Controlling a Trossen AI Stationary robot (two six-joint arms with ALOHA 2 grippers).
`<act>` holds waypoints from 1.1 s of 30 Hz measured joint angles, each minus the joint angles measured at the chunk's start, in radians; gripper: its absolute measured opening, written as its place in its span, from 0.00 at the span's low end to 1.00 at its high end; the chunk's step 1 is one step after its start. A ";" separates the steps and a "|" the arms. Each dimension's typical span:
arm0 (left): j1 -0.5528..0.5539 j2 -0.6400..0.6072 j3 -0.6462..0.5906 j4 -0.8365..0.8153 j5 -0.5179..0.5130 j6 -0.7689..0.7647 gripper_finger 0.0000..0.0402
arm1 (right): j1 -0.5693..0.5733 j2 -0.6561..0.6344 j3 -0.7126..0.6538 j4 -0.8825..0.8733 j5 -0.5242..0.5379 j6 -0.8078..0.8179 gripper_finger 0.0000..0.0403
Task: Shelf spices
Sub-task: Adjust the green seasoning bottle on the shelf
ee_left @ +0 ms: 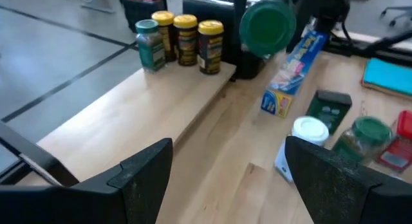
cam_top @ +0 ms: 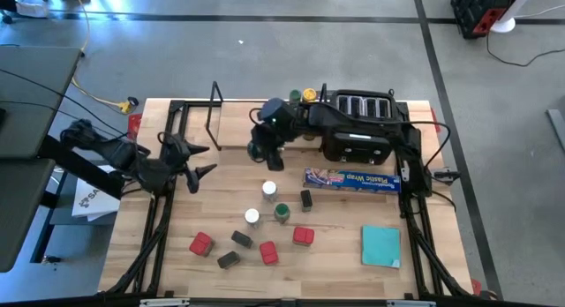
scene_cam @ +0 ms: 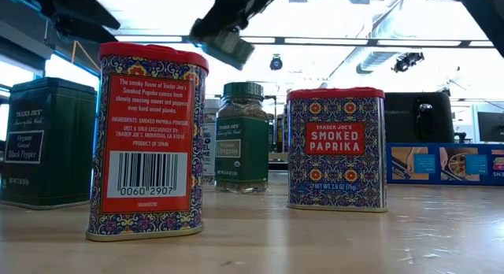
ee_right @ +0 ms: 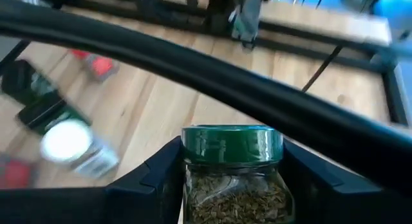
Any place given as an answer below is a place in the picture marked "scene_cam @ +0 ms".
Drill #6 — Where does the black monitor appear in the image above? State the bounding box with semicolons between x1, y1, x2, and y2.
477;111;504;143

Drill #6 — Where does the blue plastic wrap box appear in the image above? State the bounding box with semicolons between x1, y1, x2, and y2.
386;143;504;187

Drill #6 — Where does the red lid smoked paprika tin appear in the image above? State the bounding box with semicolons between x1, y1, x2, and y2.
286;87;389;213
85;41;209;243

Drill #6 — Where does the overhead light bar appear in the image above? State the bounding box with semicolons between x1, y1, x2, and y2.
88;34;497;50

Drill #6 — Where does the yellow extension cable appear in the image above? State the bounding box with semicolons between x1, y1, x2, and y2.
70;40;100;73

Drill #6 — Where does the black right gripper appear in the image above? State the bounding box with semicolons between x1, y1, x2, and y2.
188;0;287;42

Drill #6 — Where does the dark black pepper spice tin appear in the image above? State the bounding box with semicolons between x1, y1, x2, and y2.
0;76;98;211

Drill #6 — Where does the black ceiling spotlight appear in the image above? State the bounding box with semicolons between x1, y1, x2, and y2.
391;51;425;73

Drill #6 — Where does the white lid bagel seasoning jar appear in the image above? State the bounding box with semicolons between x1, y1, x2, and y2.
202;98;221;187

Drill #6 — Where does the black four slot toaster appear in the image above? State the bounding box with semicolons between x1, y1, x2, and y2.
384;91;456;144

